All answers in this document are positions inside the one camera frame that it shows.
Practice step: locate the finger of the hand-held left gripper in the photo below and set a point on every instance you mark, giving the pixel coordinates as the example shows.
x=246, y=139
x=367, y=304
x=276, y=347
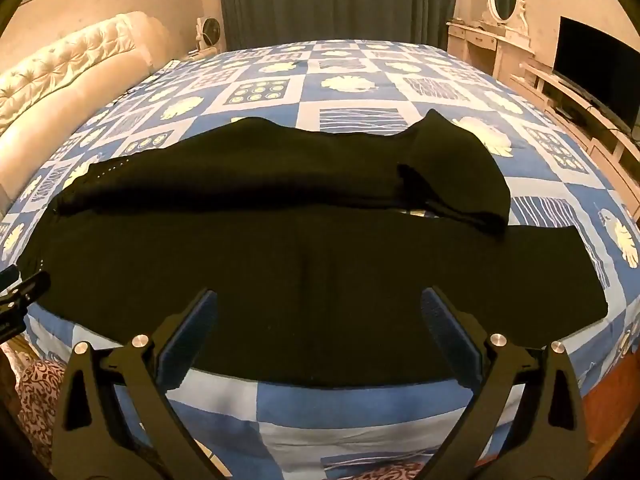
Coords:
x=7, y=277
x=27, y=292

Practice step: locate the cream television stand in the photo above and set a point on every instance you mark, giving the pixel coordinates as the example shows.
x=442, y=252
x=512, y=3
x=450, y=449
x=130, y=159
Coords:
x=600, y=145

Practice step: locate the black television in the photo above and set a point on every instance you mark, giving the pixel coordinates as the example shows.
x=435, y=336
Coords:
x=600, y=70

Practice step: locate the red floral cloth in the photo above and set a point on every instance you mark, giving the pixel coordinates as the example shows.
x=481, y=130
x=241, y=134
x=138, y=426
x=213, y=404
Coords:
x=40, y=400
x=385, y=474

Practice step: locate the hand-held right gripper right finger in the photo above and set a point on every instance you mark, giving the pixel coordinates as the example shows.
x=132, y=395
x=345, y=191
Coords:
x=450, y=340

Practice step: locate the white dressing table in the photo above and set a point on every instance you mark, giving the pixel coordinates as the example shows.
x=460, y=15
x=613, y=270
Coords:
x=475, y=42

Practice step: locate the black pants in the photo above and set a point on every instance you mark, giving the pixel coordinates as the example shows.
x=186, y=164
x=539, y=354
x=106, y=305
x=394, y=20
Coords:
x=300, y=260

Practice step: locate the blue patterned bedsheet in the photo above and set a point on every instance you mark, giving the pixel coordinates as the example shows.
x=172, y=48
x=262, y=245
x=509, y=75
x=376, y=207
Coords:
x=350, y=412

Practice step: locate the dark green curtain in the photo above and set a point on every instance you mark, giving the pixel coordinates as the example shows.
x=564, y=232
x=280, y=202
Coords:
x=325, y=0

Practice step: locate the white desk fan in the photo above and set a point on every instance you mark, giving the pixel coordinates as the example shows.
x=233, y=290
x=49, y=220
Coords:
x=210, y=32

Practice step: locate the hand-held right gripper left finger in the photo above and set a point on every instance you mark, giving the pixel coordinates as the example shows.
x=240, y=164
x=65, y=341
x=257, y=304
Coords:
x=187, y=340

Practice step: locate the cream tufted headboard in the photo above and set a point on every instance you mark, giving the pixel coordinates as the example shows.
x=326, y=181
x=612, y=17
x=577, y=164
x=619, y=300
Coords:
x=50, y=85

